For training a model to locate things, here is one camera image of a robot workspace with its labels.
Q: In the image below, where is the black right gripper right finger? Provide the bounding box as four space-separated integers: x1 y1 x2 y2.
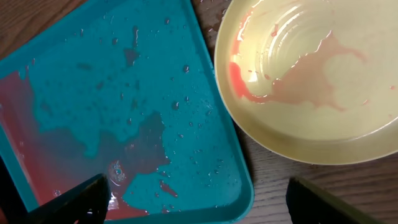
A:
285 177 382 224

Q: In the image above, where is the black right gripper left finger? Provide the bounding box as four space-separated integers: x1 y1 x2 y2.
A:
26 174 111 224

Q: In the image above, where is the yellow-green plate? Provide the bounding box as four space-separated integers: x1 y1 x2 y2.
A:
215 0 397 165

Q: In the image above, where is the teal plastic tray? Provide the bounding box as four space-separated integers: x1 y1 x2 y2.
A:
1 1 254 223

